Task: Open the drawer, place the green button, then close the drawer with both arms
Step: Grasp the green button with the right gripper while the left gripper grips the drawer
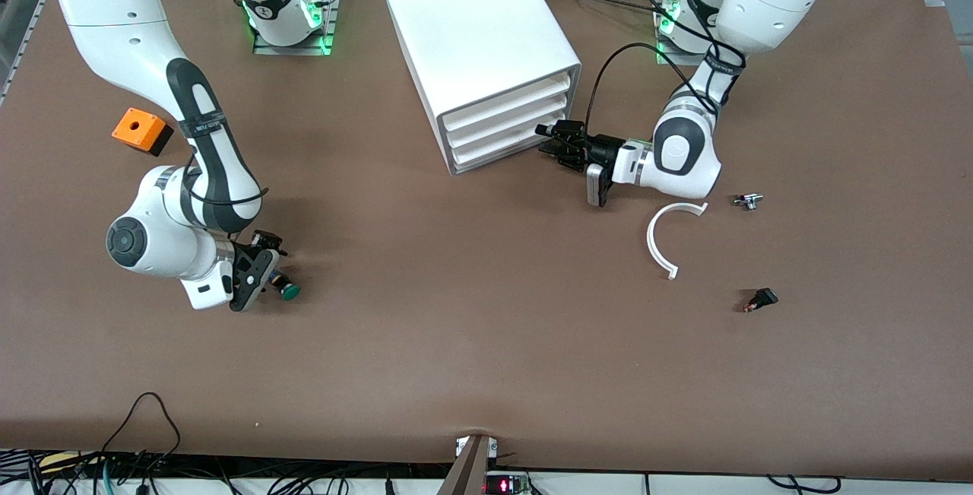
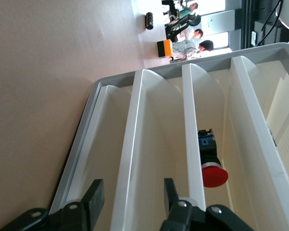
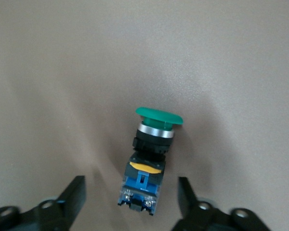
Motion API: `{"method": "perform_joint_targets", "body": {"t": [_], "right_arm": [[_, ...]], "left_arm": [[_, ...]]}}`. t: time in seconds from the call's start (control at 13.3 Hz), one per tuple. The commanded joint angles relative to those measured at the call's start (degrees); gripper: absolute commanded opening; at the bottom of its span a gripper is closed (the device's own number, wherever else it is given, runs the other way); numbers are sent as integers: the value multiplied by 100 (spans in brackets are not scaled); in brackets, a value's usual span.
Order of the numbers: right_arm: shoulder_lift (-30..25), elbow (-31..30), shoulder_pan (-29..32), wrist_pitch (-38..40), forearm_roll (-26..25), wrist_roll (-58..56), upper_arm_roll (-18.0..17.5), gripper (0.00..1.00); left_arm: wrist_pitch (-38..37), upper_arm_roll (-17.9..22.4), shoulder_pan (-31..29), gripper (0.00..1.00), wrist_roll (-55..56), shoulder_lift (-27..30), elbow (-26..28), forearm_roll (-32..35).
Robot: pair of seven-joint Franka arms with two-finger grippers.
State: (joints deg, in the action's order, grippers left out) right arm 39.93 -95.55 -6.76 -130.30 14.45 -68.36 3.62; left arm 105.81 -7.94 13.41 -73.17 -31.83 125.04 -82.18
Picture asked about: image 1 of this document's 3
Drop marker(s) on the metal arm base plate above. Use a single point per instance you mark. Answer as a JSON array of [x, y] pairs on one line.
[[673, 60], [296, 50]]

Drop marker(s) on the white semicircular plastic bracket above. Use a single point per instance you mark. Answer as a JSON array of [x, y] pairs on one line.
[[651, 244]]

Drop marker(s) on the chrome metal tee fitting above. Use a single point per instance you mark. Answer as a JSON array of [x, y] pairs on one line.
[[749, 201]]

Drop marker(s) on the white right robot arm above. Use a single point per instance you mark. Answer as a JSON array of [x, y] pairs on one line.
[[114, 23]]

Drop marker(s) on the black square push button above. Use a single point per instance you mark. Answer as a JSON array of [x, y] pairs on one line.
[[766, 297]]

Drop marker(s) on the white plastic drawer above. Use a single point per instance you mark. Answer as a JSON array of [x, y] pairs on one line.
[[494, 149], [502, 124], [502, 103]]

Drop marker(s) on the brown wedge bar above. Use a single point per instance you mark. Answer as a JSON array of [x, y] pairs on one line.
[[467, 472]]

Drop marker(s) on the green round push button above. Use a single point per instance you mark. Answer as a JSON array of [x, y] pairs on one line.
[[290, 291]]

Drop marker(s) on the white drawer cabinet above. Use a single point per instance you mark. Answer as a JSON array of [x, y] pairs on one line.
[[471, 23]]

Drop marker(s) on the device with red display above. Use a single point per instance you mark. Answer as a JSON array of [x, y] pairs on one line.
[[505, 486]]

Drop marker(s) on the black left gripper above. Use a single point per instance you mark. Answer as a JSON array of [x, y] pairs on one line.
[[604, 150]]

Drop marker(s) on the orange box with hole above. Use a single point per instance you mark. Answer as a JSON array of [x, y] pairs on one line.
[[137, 128]]

